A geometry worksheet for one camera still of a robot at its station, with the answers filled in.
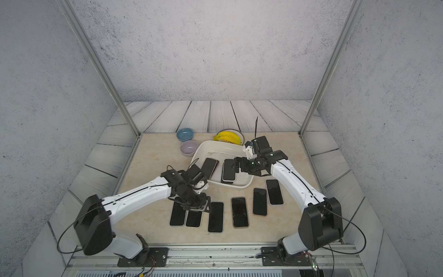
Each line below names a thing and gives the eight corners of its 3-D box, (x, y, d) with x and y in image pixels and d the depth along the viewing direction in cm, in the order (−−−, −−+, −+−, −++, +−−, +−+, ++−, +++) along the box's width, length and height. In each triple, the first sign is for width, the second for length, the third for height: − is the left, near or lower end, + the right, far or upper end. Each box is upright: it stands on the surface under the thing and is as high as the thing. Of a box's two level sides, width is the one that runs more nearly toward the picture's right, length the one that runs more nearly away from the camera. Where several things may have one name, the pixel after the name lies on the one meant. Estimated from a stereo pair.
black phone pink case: (232, 227, 83) (232, 225, 82) (231, 199, 92) (231, 197, 91) (248, 227, 83) (248, 225, 82) (246, 199, 92) (246, 197, 91)
